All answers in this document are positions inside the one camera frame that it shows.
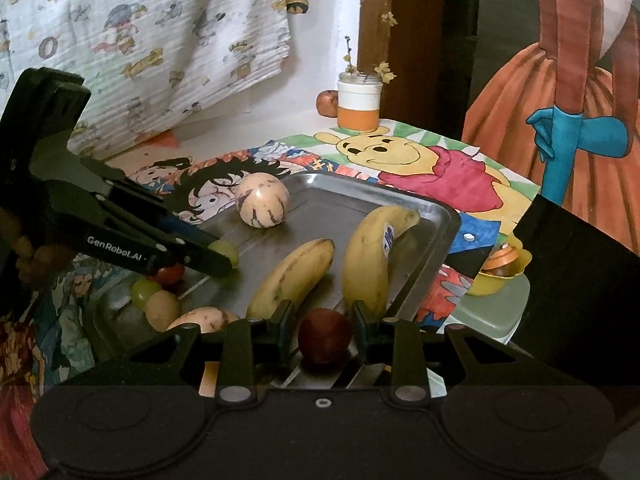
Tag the dark red plum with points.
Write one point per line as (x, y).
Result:
(325, 335)

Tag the white and orange jar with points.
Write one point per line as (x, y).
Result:
(357, 102)

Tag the striped pepino melon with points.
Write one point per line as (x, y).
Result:
(262, 200)
(205, 319)

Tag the printed blanket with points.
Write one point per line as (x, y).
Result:
(150, 35)

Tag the person's left hand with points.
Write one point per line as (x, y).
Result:
(37, 265)

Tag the green grape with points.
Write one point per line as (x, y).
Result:
(222, 249)
(144, 294)

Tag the colourful cartoon drawing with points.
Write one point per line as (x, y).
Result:
(452, 290)

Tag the spotted banana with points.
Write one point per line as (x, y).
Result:
(295, 280)

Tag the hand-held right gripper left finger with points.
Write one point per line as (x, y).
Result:
(280, 335)

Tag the yellow flower twig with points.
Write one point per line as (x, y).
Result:
(384, 71)

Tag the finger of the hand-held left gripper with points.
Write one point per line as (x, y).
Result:
(150, 255)
(165, 215)

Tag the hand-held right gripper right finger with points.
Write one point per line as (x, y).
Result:
(364, 335)

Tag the red cherry tomato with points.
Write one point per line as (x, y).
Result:
(170, 275)

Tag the yellow bowl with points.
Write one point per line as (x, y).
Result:
(492, 286)

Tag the orange round toy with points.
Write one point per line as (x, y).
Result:
(502, 260)

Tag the pale green plastic box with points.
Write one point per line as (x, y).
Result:
(485, 320)

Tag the red-brown round fruit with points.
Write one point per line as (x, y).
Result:
(327, 103)

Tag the black box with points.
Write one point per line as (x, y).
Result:
(575, 285)

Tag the wall poster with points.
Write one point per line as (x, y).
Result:
(575, 35)

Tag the banana with sticker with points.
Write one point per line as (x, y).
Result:
(370, 260)

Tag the wooden door frame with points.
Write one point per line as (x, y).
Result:
(380, 10)

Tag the metal tray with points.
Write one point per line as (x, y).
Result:
(320, 205)

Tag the brown longan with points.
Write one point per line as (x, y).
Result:
(162, 310)

